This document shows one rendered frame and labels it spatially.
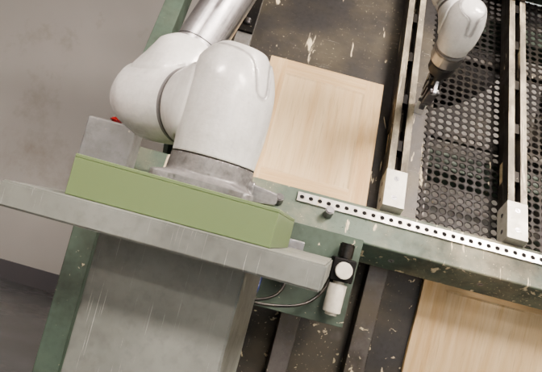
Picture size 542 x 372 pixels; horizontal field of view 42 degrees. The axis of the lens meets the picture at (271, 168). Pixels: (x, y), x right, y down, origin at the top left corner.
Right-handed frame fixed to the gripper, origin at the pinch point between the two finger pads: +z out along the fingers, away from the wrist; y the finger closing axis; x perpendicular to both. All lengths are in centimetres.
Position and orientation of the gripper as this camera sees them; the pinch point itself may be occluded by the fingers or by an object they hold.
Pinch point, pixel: (421, 105)
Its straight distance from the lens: 220.4
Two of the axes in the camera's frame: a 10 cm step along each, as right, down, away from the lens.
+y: 2.0, -8.0, 5.7
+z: -1.5, 5.5, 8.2
